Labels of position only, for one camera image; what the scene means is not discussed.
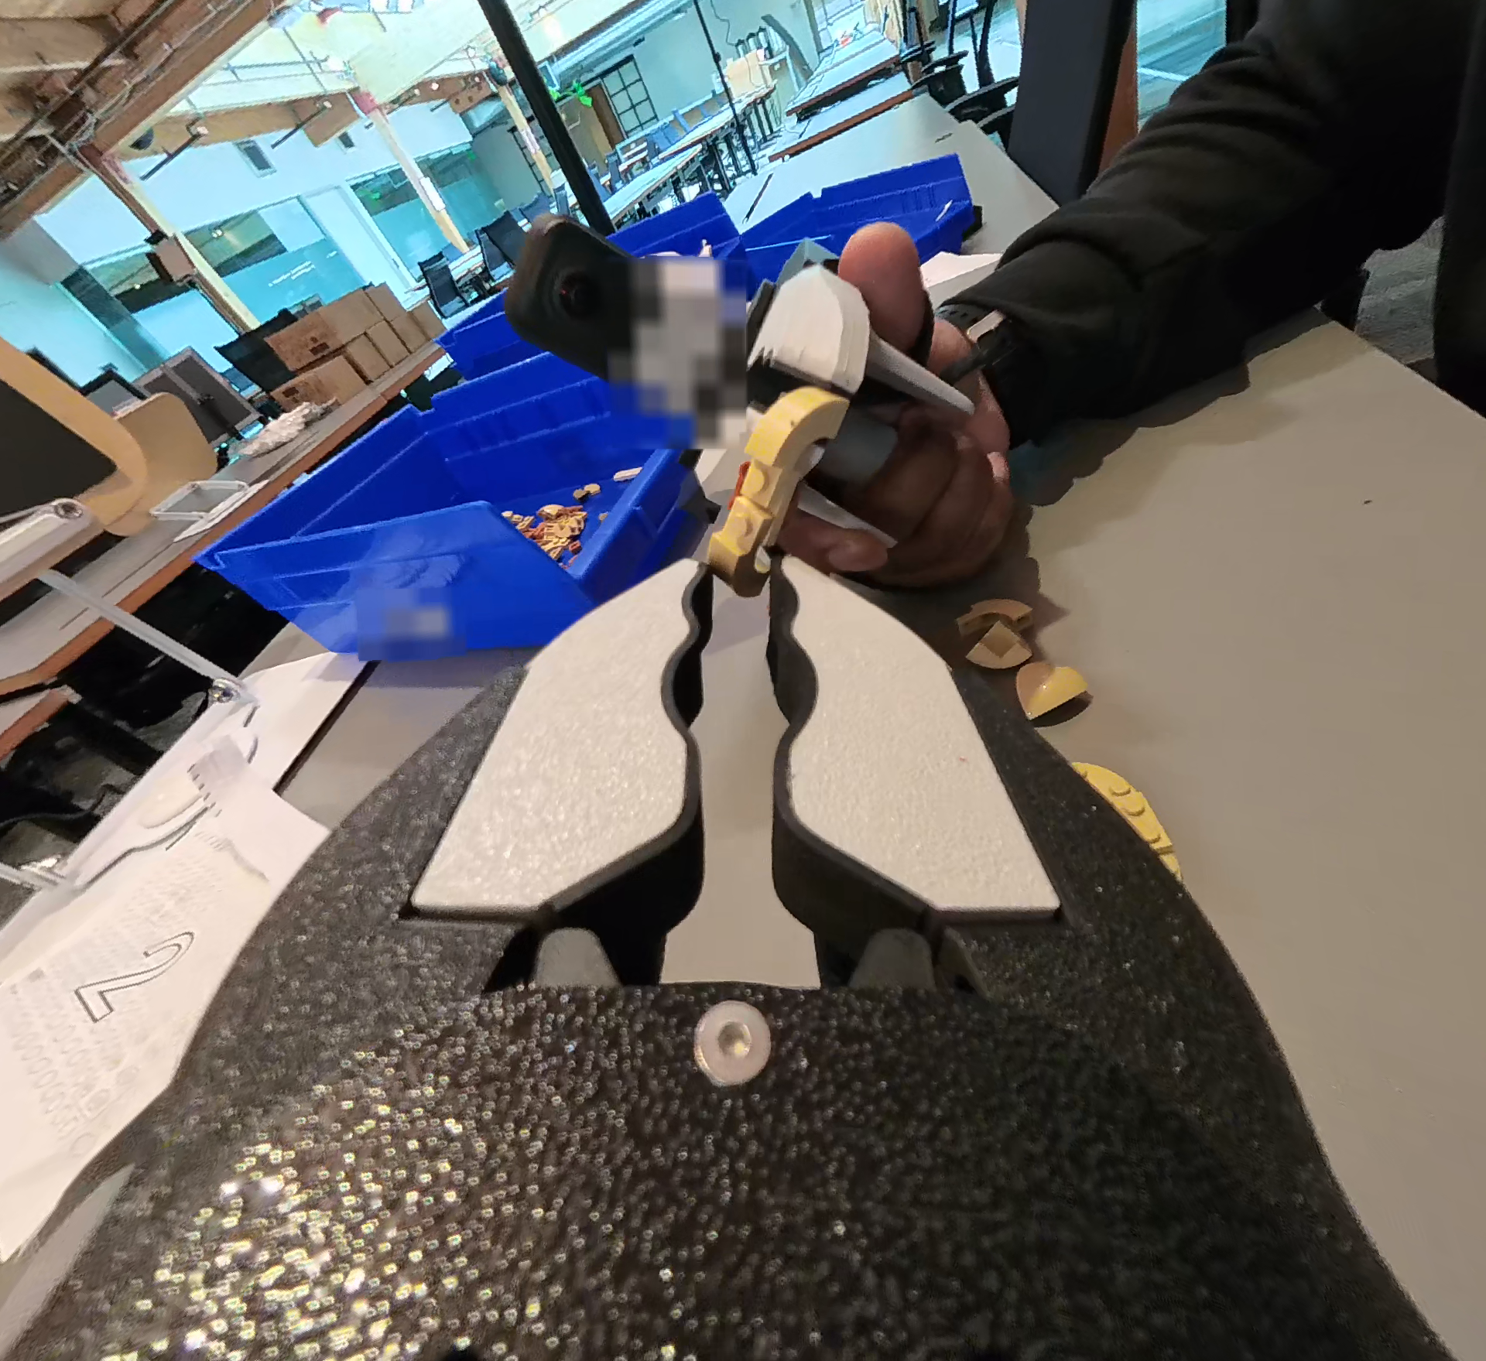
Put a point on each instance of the white metal frame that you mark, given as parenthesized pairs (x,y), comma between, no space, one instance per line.
(129,630)

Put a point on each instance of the black office chair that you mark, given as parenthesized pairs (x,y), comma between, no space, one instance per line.
(1073,39)

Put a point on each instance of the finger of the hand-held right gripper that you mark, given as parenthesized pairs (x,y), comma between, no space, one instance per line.
(814,327)
(856,460)

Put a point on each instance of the white printed paper sheet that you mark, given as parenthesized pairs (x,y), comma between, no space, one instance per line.
(140,989)

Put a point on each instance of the large tan arch brick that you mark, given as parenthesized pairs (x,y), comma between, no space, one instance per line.
(1132,808)
(767,483)

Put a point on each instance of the long wooden desk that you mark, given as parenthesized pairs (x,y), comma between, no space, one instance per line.
(257,468)

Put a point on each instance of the black top wooden table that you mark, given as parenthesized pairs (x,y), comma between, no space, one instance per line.
(48,444)

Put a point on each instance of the stack of cardboard boxes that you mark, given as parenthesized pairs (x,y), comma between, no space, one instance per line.
(349,327)

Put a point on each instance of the pile of small toy bricks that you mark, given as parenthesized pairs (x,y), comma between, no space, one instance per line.
(558,526)

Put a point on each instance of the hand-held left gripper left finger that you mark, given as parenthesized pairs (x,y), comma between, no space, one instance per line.
(558,780)

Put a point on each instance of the blue plastic bin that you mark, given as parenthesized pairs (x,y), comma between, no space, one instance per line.
(349,549)
(883,201)
(500,340)

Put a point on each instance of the person's right forearm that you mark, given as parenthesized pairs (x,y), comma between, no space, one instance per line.
(1232,178)

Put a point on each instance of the tan quarter-round brick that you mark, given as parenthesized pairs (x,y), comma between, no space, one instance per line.
(1000,654)
(1051,688)

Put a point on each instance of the tan curved brick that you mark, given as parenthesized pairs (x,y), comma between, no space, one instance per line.
(1000,613)

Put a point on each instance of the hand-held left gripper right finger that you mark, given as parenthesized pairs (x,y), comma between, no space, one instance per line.
(919,780)

